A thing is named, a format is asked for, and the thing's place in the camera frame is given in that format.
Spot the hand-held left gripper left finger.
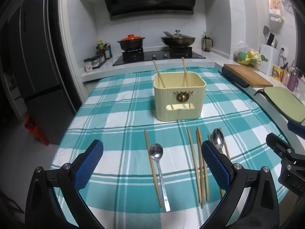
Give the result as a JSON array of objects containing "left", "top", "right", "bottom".
[{"left": 25, "top": 139, "right": 104, "bottom": 229}]

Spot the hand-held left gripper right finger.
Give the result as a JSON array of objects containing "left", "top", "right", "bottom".
[{"left": 201, "top": 140, "right": 280, "bottom": 229}]

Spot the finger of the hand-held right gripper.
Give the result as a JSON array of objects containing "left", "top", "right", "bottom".
[
  {"left": 266, "top": 133, "right": 298, "bottom": 170},
  {"left": 287, "top": 120, "right": 305, "bottom": 136}
]

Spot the metal spoon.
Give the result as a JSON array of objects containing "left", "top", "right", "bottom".
[
  {"left": 212, "top": 128, "right": 225, "bottom": 154},
  {"left": 149, "top": 143, "right": 171, "bottom": 212}
]

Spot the cream utensil holder box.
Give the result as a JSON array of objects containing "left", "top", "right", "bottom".
[{"left": 153, "top": 72, "right": 207, "bottom": 122}]

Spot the green cutting board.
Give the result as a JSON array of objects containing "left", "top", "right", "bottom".
[{"left": 254, "top": 86, "right": 305, "bottom": 124}]

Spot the purple bottle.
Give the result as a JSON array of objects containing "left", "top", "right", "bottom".
[{"left": 287, "top": 68, "right": 299, "bottom": 91}]

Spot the pink cup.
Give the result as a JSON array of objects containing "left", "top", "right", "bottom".
[{"left": 282, "top": 69, "right": 291, "bottom": 86}]

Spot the yellow box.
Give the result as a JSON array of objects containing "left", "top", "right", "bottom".
[{"left": 272, "top": 65, "right": 284, "bottom": 80}]

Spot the teal plaid tablecloth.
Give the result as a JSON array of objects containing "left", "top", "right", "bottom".
[{"left": 49, "top": 65, "right": 290, "bottom": 229}]

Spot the wooden cutting board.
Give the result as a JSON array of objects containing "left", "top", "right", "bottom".
[{"left": 223, "top": 64, "right": 274, "bottom": 87}]

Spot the white knife block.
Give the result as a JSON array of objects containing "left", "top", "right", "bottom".
[{"left": 258, "top": 43, "right": 280, "bottom": 76}]

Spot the plastic bag with sponges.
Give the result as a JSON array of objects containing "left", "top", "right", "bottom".
[{"left": 234, "top": 40, "right": 268, "bottom": 68}]

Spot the dark grey refrigerator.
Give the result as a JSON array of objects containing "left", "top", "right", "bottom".
[{"left": 0, "top": 0, "right": 83, "bottom": 146}]

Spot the group of sauce bottles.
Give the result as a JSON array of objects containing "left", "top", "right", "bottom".
[{"left": 96, "top": 38, "right": 112, "bottom": 60}]

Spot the glass kettle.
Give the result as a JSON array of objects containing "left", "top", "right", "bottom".
[{"left": 202, "top": 35, "right": 213, "bottom": 52}]

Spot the black gas cooktop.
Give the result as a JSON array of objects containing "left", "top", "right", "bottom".
[{"left": 112, "top": 46, "right": 206, "bottom": 66}]

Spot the black wok with glass lid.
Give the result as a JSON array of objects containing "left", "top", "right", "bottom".
[{"left": 160, "top": 30, "right": 196, "bottom": 47}]

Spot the black pot with orange lid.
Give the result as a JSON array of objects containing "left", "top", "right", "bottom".
[{"left": 117, "top": 35, "right": 146, "bottom": 52}]

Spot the black range hood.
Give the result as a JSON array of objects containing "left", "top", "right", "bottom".
[{"left": 98, "top": 0, "right": 204, "bottom": 21}]

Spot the wall rack with bags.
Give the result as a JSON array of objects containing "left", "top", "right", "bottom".
[{"left": 268, "top": 0, "right": 285, "bottom": 23}]

